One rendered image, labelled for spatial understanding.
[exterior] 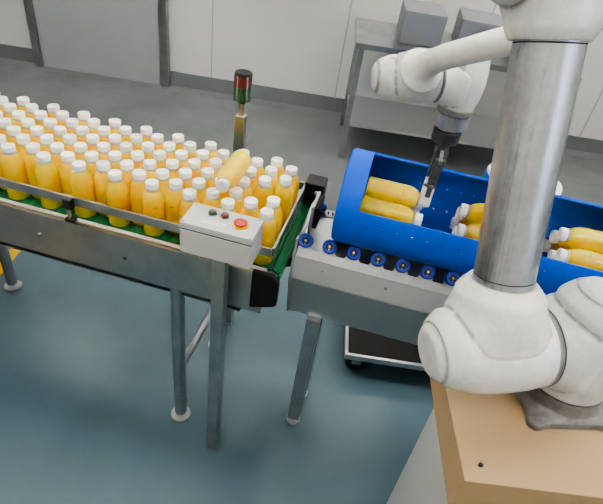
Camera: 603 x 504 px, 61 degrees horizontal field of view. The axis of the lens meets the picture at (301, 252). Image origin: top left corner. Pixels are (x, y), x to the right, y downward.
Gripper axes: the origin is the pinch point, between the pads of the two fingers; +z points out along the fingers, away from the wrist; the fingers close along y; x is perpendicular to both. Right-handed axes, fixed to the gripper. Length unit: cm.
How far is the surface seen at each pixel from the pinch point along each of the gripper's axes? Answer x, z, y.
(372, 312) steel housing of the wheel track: 5.6, 40.4, -11.8
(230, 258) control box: 47, 14, -34
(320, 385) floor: 16, 116, 14
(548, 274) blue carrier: -35.8, 7.6, -14.7
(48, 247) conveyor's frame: 113, 40, -23
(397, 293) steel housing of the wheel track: 0.3, 28.8, -13.2
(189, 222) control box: 59, 6, -33
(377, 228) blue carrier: 11.4, 6.7, -14.5
